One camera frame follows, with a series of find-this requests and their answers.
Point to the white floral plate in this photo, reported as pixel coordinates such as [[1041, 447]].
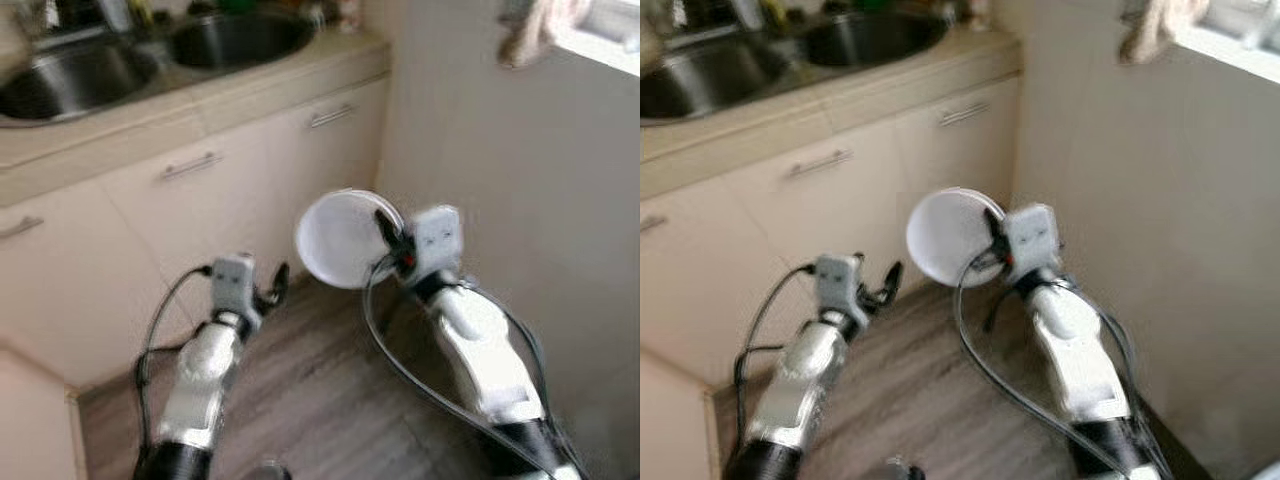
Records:
[[950, 240], [340, 240]]

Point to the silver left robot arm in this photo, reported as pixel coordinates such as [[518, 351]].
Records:
[[810, 370], [200, 380]]

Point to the beige hanging towel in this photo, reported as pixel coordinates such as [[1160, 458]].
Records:
[[535, 35], [1155, 35]]

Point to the white window frame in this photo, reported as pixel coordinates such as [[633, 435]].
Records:
[[1240, 50], [610, 45]]

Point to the grey robot foot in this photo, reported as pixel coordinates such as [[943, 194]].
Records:
[[265, 470], [902, 470]]

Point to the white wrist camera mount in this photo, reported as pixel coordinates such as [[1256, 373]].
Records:
[[1032, 240], [235, 285], [438, 240], [840, 285]]

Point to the chrome sink faucet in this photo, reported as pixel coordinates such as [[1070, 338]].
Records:
[[115, 15], [750, 14]]

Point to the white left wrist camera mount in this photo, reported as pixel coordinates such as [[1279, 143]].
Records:
[[840, 285], [235, 285]]

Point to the stainless steel double sink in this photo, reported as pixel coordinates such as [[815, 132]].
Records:
[[80, 80], [720, 80]]

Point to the cream side cabinet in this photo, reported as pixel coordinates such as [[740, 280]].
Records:
[[35, 430], [670, 430]]

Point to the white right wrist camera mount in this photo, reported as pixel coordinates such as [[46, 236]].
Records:
[[438, 240], [1032, 240]]

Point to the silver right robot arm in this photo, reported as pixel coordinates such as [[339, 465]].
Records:
[[480, 350], [1080, 350]]

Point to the cream kitchen sink cabinet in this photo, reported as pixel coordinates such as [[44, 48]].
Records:
[[150, 260], [800, 250]]

